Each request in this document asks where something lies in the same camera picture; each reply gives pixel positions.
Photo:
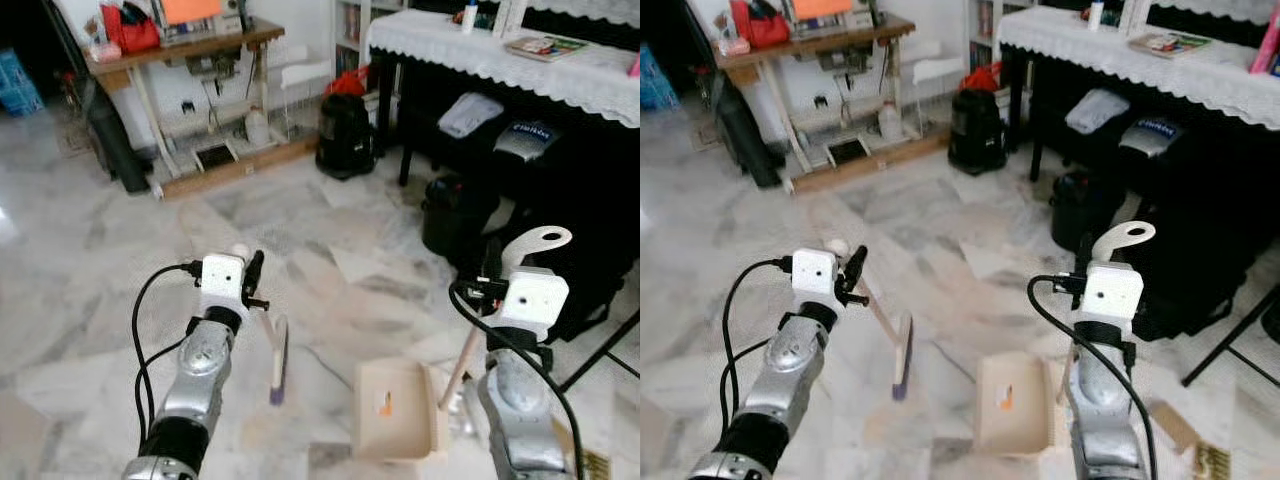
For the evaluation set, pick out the white bookshelf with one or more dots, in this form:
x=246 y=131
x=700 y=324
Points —
x=350 y=35
x=982 y=30

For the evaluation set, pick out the red cloth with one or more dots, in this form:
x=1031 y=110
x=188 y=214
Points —
x=982 y=78
x=348 y=82

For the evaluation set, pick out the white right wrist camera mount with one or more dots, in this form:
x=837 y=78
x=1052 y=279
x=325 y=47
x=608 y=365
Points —
x=1110 y=292
x=535 y=300

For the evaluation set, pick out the white bottle blue cap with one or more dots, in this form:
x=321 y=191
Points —
x=1097 y=16
x=469 y=18

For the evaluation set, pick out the black round bin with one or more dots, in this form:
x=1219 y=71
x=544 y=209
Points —
x=1080 y=210
x=455 y=215

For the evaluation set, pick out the wooden desk white frame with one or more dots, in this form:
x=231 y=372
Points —
x=810 y=45
x=180 y=50

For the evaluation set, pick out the pink plastic stick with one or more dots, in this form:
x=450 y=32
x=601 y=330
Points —
x=1268 y=45
x=635 y=67

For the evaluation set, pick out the black backpack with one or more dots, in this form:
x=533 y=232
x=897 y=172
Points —
x=1200 y=300
x=590 y=300

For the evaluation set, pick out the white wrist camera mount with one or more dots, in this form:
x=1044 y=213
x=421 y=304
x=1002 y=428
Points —
x=535 y=300
x=815 y=275
x=222 y=280
x=1110 y=292

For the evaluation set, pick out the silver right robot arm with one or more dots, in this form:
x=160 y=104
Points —
x=515 y=400
x=1100 y=400

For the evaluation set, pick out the tan cardboard piece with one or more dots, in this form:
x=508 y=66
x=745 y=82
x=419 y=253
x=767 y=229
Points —
x=1175 y=425

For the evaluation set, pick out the colourful flat book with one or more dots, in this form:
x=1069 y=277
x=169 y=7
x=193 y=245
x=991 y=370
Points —
x=1170 y=44
x=548 y=47

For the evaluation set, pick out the black upright piano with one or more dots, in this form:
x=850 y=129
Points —
x=1220 y=190
x=600 y=200

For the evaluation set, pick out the orange paper folder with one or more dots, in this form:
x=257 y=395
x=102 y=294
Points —
x=820 y=8
x=190 y=10

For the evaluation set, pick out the blue white printed pack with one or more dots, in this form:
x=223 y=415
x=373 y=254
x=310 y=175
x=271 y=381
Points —
x=527 y=138
x=1150 y=135

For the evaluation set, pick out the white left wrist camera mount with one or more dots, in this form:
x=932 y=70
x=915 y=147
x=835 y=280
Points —
x=222 y=280
x=815 y=275

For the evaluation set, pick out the white plastic jug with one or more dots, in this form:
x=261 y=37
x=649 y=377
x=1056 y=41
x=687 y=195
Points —
x=890 y=125
x=257 y=130

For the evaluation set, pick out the folded grey cloth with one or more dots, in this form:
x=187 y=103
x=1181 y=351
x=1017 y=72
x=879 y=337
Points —
x=1095 y=112
x=470 y=115

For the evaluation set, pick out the pink small container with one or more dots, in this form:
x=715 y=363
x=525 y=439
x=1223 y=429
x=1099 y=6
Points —
x=735 y=47
x=105 y=52

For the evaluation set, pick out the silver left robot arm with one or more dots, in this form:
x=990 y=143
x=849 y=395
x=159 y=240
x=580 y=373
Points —
x=790 y=360
x=200 y=360

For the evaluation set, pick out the beige dustpan white grip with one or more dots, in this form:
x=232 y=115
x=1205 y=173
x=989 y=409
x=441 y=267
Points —
x=1015 y=430
x=400 y=430

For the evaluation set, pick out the white upright cards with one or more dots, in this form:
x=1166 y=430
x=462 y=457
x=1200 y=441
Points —
x=1140 y=15
x=515 y=15

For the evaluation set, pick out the black rolled mat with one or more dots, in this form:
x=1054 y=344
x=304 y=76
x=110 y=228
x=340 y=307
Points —
x=750 y=140
x=118 y=150

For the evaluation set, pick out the red bag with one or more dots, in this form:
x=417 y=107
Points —
x=130 y=30
x=760 y=28

